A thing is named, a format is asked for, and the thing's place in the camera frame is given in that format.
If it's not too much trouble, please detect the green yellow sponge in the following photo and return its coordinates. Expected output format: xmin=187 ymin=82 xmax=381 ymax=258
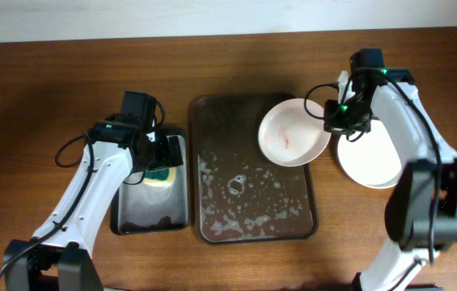
xmin=143 ymin=168 xmax=176 ymax=187

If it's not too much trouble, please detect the white plate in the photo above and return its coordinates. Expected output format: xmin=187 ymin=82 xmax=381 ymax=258
xmin=336 ymin=117 xmax=405 ymax=185

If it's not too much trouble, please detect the pink plate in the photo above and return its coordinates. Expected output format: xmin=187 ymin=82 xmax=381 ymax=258
xmin=258 ymin=99 xmax=331 ymax=167

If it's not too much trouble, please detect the grey-white plate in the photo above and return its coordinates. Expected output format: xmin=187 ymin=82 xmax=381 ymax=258
xmin=338 ymin=154 xmax=401 ymax=189

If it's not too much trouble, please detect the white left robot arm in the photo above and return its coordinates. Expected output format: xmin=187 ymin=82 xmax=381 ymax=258
xmin=0 ymin=91 xmax=189 ymax=290

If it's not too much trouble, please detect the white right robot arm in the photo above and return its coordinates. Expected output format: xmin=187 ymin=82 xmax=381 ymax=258
xmin=323 ymin=48 xmax=457 ymax=290

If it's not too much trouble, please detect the black soapy water tray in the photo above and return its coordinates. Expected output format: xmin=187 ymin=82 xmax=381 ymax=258
xmin=110 ymin=128 xmax=190 ymax=235

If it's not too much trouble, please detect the brown serving tray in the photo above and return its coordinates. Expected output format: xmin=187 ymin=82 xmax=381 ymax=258
xmin=189 ymin=92 xmax=318 ymax=245

